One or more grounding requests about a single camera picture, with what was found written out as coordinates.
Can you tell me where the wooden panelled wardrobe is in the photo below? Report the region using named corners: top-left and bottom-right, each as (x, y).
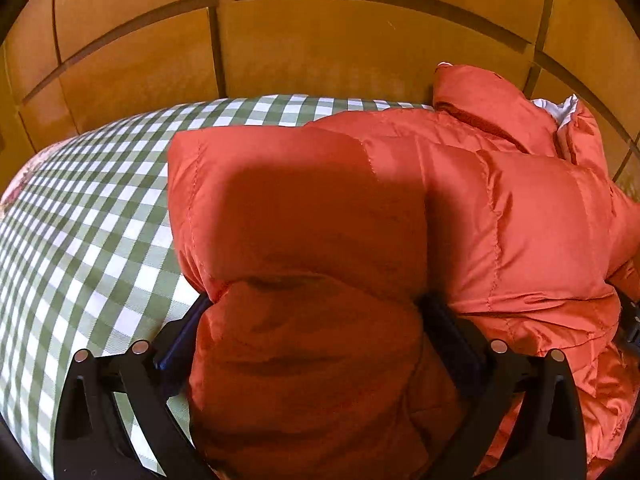
top-left (1, 0), bottom-right (639, 188)

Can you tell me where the orange puffer jacket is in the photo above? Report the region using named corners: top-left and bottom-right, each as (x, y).
top-left (167, 64), bottom-right (639, 479)

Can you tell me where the floral pillow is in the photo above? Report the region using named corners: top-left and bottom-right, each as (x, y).
top-left (0, 139), bottom-right (72, 217)

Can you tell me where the green white checkered bedsheet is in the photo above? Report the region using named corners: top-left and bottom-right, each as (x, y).
top-left (0, 93), bottom-right (435, 480)

